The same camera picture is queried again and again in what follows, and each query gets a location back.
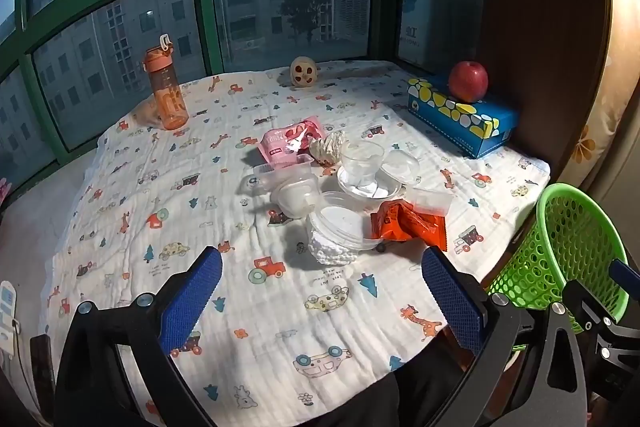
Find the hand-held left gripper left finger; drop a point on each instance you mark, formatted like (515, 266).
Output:
(192, 297)

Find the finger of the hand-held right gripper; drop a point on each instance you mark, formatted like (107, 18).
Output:
(620, 271)

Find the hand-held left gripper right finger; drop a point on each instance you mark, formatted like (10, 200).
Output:
(452, 302)

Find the green plastic basket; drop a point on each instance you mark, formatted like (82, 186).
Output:
(570, 237)

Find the orange snack packet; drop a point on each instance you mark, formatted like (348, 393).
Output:
(407, 224)

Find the small clear rectangular container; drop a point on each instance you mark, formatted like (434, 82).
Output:
(434, 202)

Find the clear dome plastic cup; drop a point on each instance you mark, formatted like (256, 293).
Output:
(295, 197)

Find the small clear dome lid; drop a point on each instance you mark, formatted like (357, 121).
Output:
(400, 166)

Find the clear rectangular plastic container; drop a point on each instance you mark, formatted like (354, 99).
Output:
(267, 171)

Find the clear footed plastic cup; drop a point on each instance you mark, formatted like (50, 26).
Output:
(362, 162)

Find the printed blanket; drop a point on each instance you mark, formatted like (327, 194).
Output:
(150, 187)

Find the dark pants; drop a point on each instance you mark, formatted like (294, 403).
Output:
(380, 397)

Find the floral mattress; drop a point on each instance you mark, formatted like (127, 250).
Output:
(615, 107)

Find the dark flat object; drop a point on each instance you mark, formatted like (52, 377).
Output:
(42, 367)

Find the pink snack packet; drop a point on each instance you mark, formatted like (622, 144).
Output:
(282, 143)

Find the blue tissue box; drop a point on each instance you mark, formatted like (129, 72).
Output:
(460, 122)

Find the white power strip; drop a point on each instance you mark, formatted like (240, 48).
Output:
(7, 307)

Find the crumpled paper ball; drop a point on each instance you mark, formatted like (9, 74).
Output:
(327, 148)

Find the orange water bottle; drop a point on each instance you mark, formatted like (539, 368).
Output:
(167, 92)

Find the pink patterned cloth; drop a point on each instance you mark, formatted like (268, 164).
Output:
(4, 191)

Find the red apple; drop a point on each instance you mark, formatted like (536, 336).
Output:
(468, 81)

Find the brown wooden panel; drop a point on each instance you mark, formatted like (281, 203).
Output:
(545, 32)

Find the beige plush toy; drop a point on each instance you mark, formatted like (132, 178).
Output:
(304, 72)

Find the white printed carton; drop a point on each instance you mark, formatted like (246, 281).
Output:
(422, 22)

